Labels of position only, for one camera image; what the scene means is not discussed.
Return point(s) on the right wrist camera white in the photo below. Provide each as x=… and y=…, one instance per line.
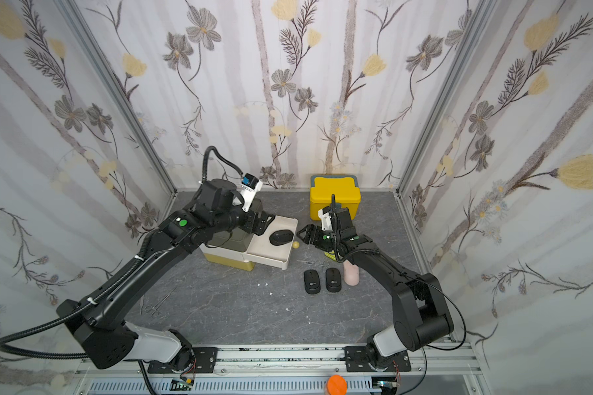
x=324, y=215

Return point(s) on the white drawer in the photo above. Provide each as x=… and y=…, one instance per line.
x=275, y=246

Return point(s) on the pink computer mouse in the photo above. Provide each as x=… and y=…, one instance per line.
x=351, y=273

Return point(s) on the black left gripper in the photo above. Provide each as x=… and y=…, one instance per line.
x=263, y=224

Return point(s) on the metal scissors on floor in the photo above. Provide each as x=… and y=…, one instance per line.
x=153, y=309

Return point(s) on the aluminium frame corner post left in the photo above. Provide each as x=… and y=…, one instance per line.
x=96, y=57

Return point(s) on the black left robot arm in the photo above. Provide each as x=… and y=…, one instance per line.
x=97, y=321

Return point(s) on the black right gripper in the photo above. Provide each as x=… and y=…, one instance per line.
x=320, y=236

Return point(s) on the aluminium frame corner post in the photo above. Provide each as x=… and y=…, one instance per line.
x=96, y=57
x=464, y=54

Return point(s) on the yellow storage box grey latch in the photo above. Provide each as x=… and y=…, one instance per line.
x=343, y=186

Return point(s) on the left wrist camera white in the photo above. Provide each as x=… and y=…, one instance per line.
x=249, y=187

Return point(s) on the three-drawer cabinet olive white yellow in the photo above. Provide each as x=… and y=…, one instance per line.
x=228, y=248

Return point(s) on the orange round cap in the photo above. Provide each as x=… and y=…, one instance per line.
x=336, y=385

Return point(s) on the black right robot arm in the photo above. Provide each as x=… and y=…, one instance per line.
x=420, y=312

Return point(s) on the black computer mouse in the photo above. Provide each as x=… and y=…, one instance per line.
x=312, y=282
x=281, y=237
x=333, y=280

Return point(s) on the aluminium frame corner post right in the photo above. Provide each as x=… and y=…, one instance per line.
x=464, y=54

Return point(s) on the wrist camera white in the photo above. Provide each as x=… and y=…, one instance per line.
x=249, y=187
x=324, y=215

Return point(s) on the small yellow-green block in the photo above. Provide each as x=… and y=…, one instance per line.
x=331, y=255

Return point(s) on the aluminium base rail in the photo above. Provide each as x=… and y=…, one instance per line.
x=292, y=369

